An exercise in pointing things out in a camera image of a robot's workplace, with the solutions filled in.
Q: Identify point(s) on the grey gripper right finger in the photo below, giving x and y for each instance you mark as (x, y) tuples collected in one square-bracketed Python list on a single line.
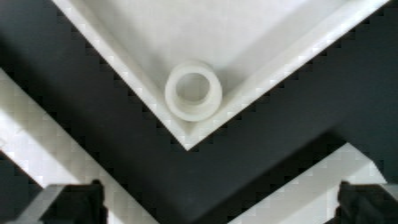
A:
[(391, 190)]

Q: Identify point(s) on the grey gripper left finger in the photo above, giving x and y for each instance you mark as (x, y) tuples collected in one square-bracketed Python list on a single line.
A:
[(39, 205)]

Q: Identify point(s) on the white square table top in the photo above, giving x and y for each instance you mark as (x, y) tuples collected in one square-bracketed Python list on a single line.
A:
[(205, 51)]

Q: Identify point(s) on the white L-shaped obstacle fence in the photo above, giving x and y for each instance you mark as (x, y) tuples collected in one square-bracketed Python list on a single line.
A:
[(55, 162)]

